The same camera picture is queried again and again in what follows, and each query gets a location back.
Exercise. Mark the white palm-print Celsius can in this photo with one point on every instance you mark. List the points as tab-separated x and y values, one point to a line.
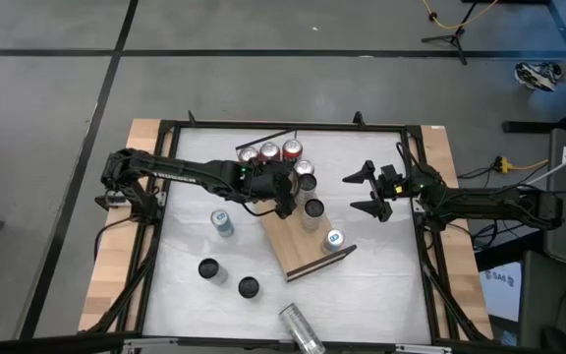
248	287

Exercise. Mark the person's shoe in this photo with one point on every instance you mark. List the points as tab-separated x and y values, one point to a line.
536	76

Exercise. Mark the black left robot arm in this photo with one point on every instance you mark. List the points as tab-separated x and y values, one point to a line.
175	173

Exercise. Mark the blue silver Red Bull can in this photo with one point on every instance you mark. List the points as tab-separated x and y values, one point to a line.
221	221

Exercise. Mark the silver Diet Coke can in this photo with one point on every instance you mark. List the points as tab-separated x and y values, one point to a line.
304	167

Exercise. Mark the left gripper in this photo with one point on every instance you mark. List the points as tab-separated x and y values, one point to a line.
268	184

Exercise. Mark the white printed paper sheet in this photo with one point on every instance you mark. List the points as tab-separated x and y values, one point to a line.
501	290

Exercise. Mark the black tripod stand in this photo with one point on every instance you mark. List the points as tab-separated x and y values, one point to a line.
455	37

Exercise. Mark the orange Fanta soda can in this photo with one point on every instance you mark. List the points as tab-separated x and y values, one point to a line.
269	150
292	148

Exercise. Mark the silver slim beverage can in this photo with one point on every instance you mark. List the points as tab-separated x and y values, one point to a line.
302	329
314	209

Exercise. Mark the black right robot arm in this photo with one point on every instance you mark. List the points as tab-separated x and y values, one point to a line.
499	201

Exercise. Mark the red soda can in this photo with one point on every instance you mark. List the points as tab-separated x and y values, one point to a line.
248	153

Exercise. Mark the wooden table side board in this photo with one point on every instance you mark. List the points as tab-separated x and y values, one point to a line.
460	275
111	265

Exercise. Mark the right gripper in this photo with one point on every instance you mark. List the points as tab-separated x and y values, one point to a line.
401	189

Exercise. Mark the white black-lidded Celsius can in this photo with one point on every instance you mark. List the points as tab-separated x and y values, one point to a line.
209	268

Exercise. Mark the wooden shelf black metal frame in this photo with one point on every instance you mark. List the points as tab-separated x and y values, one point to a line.
298	246

